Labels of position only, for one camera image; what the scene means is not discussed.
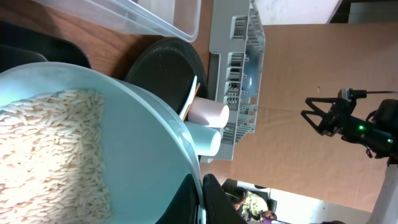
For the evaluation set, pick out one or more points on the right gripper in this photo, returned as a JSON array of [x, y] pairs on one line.
[[378, 132]]

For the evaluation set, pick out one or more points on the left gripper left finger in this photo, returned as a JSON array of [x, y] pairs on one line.
[[183, 207]]

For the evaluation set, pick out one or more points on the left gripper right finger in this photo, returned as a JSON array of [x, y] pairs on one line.
[[219, 210]]

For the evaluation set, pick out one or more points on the light blue bowl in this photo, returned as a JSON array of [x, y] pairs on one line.
[[146, 148]]

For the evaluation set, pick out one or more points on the blue plate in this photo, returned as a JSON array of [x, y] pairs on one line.
[[251, 71]]

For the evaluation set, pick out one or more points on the white rice pile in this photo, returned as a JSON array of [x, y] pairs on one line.
[[51, 165]]

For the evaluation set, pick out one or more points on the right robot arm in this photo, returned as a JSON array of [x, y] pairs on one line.
[[385, 209]]

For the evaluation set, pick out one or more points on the grey dishwasher rack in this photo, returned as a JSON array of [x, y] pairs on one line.
[[235, 25]]

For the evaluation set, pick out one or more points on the light blue cup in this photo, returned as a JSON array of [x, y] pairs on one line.
[[207, 140]]

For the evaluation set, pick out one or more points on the light blue plastic knife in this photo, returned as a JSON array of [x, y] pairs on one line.
[[194, 83]]

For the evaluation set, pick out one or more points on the pink cup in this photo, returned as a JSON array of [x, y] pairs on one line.
[[208, 113]]

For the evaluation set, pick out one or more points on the wooden chopstick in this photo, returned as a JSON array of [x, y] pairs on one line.
[[191, 104]]

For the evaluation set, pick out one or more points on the black round tray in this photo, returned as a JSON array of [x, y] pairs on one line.
[[167, 69]]

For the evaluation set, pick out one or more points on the clear plastic bin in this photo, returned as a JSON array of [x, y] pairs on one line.
[[168, 18]]

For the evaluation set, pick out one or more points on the black rectangular tray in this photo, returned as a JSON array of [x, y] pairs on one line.
[[21, 46]]

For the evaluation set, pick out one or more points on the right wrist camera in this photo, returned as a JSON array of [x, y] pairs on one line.
[[350, 94]]

